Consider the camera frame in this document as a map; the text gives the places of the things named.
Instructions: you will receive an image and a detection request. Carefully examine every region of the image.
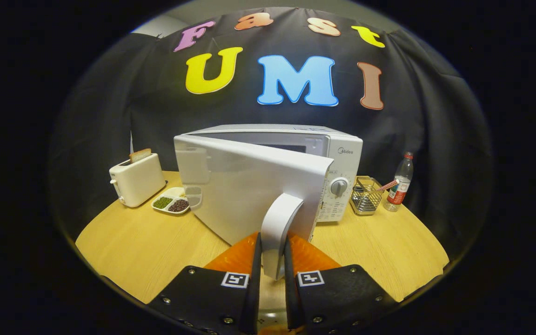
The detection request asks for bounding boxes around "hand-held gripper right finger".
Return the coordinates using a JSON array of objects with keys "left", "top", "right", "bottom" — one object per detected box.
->
[{"left": 283, "top": 231, "right": 399, "bottom": 335}]

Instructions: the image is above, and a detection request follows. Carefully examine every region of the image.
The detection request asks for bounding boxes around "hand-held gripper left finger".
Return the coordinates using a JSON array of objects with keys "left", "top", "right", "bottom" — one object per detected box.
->
[{"left": 147, "top": 231, "right": 263, "bottom": 335}]

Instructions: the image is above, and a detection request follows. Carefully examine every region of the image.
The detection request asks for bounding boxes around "white microwave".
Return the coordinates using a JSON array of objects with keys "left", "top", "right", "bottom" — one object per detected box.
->
[{"left": 174, "top": 124, "right": 364, "bottom": 281}]

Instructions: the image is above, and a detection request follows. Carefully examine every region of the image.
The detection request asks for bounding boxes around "white divided bean dish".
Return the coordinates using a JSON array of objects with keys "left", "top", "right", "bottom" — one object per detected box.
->
[{"left": 151, "top": 187, "right": 191, "bottom": 215}]

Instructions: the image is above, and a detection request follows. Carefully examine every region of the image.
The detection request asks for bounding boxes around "clear plastic water bottle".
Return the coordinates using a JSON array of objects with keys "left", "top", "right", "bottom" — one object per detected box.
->
[{"left": 384, "top": 152, "right": 414, "bottom": 212}]

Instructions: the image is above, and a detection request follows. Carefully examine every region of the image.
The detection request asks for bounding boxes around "white toaster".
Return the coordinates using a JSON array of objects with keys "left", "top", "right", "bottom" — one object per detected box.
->
[{"left": 109, "top": 153, "right": 167, "bottom": 208}]

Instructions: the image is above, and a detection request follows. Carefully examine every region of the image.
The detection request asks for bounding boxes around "toast slice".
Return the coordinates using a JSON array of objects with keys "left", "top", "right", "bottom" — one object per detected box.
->
[{"left": 129, "top": 148, "right": 153, "bottom": 164}]

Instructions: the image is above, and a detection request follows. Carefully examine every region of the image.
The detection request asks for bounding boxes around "metal wire holder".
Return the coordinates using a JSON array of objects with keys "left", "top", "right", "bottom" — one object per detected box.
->
[{"left": 350, "top": 176, "right": 385, "bottom": 216}]

